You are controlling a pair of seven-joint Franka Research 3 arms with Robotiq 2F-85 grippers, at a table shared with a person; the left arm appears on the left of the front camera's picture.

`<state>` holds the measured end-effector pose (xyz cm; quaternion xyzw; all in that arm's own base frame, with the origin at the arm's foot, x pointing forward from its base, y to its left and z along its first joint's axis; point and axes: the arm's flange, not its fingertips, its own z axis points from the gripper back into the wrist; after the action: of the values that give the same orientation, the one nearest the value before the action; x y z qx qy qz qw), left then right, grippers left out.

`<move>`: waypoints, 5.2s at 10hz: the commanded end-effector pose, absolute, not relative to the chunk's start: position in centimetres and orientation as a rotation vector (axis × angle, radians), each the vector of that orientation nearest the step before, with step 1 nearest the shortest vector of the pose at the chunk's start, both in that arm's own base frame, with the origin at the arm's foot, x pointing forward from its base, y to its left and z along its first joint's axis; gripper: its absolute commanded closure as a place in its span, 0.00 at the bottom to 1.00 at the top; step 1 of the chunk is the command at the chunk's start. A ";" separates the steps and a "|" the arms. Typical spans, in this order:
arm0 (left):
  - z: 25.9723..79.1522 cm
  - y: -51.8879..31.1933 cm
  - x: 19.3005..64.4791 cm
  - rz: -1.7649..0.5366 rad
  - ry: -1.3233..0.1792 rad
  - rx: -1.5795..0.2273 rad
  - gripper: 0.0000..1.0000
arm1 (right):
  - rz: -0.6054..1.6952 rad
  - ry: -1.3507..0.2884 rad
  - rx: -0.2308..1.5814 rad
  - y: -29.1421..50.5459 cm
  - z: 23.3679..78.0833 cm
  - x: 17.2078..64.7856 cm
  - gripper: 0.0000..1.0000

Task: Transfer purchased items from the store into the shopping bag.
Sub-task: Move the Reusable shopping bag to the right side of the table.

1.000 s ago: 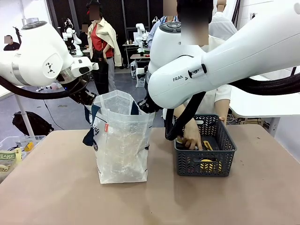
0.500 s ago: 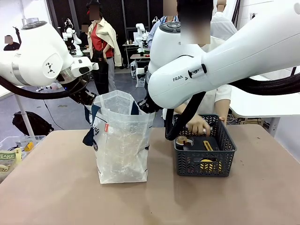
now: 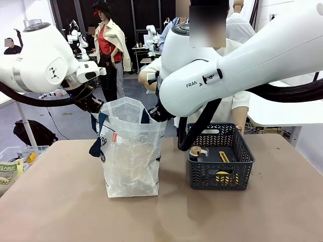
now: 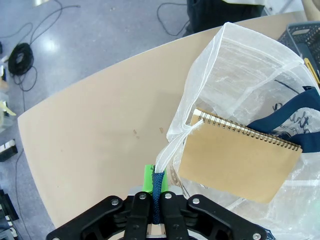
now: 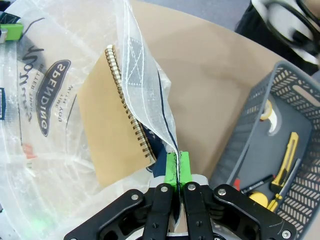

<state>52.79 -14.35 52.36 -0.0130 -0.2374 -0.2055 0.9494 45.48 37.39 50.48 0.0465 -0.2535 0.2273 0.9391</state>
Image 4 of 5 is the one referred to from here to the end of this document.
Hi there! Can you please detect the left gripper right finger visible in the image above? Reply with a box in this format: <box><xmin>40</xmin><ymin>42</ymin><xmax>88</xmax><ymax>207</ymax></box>
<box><xmin>159</xmin><ymin>170</ymin><xmax>267</xmax><ymax>240</ymax></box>

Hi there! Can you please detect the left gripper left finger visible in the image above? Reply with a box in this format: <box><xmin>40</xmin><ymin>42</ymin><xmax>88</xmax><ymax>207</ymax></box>
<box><xmin>46</xmin><ymin>163</ymin><xmax>155</xmax><ymax>240</ymax></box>

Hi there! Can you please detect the kraft spiral notebook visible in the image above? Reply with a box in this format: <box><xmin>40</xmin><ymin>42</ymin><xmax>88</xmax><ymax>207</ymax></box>
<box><xmin>176</xmin><ymin>107</ymin><xmax>303</xmax><ymax>204</ymax></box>

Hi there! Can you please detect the translucent bag with navy handles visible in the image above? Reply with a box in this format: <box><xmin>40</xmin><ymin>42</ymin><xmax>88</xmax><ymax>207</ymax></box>
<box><xmin>151</xmin><ymin>21</ymin><xmax>320</xmax><ymax>240</ymax></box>

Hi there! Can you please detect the black box on floor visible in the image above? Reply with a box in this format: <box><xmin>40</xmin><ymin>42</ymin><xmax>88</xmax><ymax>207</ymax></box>
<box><xmin>0</xmin><ymin>139</ymin><xmax>19</xmax><ymax>163</ymax></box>

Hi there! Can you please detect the yellow and black tool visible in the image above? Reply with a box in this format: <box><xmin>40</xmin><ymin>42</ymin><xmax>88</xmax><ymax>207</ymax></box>
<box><xmin>303</xmin><ymin>57</ymin><xmax>320</xmax><ymax>90</ymax></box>

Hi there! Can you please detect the dark grey plastic basket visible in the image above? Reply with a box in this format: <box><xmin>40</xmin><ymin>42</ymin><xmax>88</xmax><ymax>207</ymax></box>
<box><xmin>277</xmin><ymin>21</ymin><xmax>320</xmax><ymax>66</ymax></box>

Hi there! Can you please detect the coiled black cable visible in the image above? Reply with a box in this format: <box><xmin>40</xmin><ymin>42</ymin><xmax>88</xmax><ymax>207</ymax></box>
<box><xmin>7</xmin><ymin>42</ymin><xmax>38</xmax><ymax>92</ymax></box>

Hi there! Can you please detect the black floor cable loop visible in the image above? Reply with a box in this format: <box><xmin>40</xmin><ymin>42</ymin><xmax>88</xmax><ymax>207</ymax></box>
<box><xmin>156</xmin><ymin>0</ymin><xmax>191</xmax><ymax>36</ymax></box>

